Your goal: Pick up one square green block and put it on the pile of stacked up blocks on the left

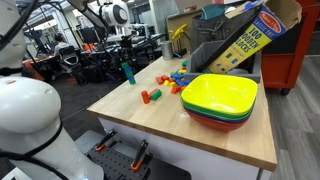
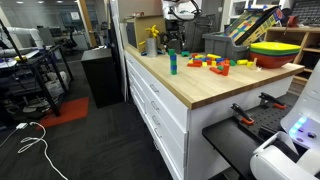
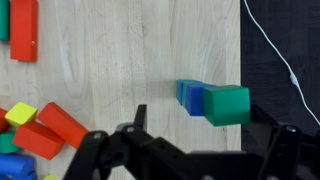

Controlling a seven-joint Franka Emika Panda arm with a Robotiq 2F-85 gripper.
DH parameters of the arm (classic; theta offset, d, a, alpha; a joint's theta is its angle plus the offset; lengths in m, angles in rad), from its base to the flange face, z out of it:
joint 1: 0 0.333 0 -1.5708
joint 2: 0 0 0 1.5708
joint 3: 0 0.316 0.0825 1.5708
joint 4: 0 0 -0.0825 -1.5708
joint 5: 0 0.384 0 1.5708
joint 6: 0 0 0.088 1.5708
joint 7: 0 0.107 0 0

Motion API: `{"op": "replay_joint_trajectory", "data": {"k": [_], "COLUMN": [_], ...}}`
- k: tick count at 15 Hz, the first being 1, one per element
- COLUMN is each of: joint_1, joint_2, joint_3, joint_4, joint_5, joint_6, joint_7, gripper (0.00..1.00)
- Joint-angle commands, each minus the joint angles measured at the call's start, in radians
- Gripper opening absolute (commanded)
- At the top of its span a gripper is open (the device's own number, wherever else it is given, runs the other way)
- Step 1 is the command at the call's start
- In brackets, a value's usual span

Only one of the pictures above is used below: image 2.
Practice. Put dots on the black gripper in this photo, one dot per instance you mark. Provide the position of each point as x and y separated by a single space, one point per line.
175 30

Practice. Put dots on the green square block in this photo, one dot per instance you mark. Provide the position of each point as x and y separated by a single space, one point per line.
171 52
232 62
173 62
173 72

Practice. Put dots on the red rectangular block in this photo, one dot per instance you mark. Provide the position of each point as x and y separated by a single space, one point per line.
215 70

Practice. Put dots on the green long block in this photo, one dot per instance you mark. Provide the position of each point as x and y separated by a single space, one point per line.
220 68

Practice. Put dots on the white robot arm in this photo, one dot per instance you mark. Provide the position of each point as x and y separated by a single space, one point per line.
306 100

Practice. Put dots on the blue square block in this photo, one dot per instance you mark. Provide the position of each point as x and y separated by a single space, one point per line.
173 67
173 57

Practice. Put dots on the red small block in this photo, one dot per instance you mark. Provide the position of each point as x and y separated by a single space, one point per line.
194 55

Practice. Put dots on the yellow small block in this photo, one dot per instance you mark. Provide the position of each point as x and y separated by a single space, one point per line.
213 63
199 56
250 63
204 64
190 61

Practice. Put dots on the red long block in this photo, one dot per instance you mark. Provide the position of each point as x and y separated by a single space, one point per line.
194 64

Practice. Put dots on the yellow long block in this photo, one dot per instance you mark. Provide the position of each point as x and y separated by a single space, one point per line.
213 56

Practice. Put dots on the red cylinder block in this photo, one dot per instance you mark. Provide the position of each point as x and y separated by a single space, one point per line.
225 69

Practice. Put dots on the yellow cylinder block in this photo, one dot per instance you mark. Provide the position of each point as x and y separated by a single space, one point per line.
242 62

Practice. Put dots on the wooden blocks cardboard box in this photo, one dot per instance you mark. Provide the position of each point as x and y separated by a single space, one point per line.
253 26

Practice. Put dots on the silver metal tin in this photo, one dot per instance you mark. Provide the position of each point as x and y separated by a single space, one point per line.
151 46

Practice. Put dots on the yellow spring clamp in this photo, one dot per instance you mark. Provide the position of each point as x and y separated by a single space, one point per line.
152 31

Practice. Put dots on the grey fabric storage bin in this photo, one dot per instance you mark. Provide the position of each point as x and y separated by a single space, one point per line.
200 36

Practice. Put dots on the brown cardboard box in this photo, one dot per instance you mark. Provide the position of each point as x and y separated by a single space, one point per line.
140 23

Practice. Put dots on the grey plastic bin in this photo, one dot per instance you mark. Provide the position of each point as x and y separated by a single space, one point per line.
216 45

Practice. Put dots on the black cabinet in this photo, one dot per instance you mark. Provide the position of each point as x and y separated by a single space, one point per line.
101 80

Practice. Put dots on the natural wood piece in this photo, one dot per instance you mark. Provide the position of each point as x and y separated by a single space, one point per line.
255 62

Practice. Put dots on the white plastic clip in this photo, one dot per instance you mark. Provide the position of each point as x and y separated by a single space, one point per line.
258 68

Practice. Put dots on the black orange bar clamp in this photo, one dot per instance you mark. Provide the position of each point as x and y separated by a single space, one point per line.
242 114
272 101

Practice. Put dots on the red plastic bowl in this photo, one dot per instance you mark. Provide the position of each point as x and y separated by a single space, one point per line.
270 61

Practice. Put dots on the white drawer cabinet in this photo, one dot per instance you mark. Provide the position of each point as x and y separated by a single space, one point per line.
200 140

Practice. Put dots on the green plastic bowl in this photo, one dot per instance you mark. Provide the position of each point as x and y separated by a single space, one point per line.
275 52

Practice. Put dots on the yellow plastic bowl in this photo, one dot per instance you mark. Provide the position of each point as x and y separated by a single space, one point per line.
276 46

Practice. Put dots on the black office chair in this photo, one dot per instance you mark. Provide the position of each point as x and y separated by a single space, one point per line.
70 40

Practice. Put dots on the robot mounting platform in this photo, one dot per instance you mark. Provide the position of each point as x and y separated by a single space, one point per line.
226 143

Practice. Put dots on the black pegboard plate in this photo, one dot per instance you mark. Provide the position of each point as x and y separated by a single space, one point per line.
266 120

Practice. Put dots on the red object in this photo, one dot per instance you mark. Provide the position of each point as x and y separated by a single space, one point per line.
293 20

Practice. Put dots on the red floor mat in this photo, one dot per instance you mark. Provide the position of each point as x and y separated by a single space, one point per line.
70 111

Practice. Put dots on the wooden shelf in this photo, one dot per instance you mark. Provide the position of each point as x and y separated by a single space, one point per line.
300 29

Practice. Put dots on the black ribbed panel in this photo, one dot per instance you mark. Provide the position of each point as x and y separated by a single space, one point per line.
306 11

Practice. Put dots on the white power adapter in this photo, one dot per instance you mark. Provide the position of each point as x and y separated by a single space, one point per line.
21 126

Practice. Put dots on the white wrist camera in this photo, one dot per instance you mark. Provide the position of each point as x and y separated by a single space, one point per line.
178 16

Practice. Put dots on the wooden post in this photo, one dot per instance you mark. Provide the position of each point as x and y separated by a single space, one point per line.
86 23

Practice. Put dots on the black frame desk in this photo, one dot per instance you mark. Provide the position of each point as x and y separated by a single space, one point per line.
43 83

